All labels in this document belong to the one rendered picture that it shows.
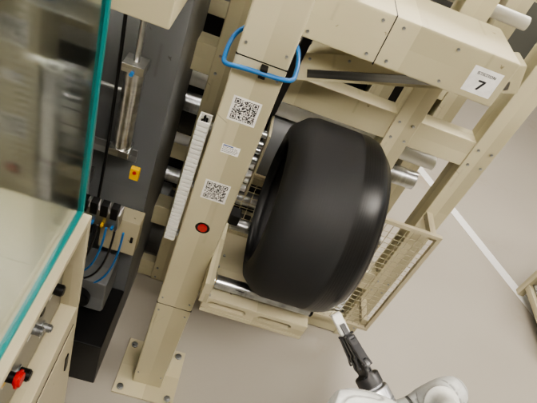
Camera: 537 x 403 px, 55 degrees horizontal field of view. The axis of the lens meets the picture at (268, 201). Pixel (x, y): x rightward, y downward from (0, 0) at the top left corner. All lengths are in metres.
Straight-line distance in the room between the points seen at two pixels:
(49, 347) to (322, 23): 1.13
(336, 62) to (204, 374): 1.56
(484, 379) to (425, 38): 2.28
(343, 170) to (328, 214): 0.13
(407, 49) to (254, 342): 1.71
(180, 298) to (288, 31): 1.07
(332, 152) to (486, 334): 2.37
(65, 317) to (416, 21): 1.25
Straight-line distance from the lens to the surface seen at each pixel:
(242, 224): 1.89
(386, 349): 3.07
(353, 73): 1.71
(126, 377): 2.49
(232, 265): 1.90
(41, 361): 1.51
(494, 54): 1.60
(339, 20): 1.50
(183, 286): 1.86
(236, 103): 1.33
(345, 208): 1.37
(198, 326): 2.70
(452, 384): 1.68
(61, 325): 1.56
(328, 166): 1.39
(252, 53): 1.27
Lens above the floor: 2.23
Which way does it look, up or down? 40 degrees down
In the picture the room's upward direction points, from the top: 25 degrees clockwise
